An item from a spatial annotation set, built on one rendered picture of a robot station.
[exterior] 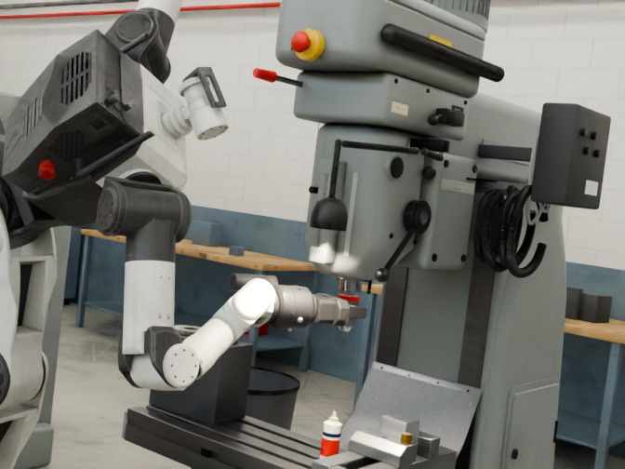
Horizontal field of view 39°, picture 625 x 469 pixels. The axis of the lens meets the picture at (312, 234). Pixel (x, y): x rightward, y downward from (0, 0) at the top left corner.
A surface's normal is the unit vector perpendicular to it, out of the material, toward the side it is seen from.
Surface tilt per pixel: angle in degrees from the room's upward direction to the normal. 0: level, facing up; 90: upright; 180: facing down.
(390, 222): 90
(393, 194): 90
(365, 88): 90
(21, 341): 95
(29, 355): 81
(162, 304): 76
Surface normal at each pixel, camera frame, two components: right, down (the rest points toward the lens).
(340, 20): -0.62, -0.04
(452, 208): 0.78, 0.12
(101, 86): 0.87, -0.39
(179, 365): 0.75, -0.11
